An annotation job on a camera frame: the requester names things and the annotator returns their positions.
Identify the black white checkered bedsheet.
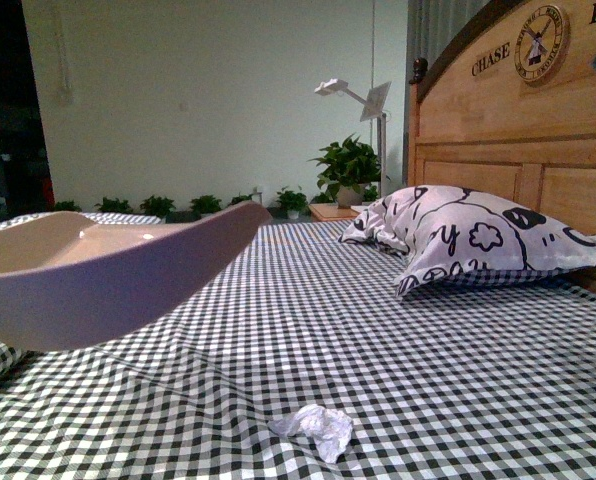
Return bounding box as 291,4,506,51
0,222,596,479

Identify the white paper tissue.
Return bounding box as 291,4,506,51
268,404,354,463

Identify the wooden bed headboard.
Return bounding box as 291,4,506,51
408,0,596,299

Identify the cartoon print pillow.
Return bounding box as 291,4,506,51
339,185,596,297

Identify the white floor stand lamp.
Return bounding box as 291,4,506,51
314,78,391,194

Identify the far wooden nightstand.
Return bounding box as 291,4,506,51
309,203,368,222

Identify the large potted green plant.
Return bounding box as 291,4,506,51
310,135,382,208

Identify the small potted plant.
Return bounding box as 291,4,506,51
95,196,133,214
190,194,222,217
139,195,175,219
53,200,82,212
277,186,308,220

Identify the beige plastic dustpan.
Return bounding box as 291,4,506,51
0,202,270,352

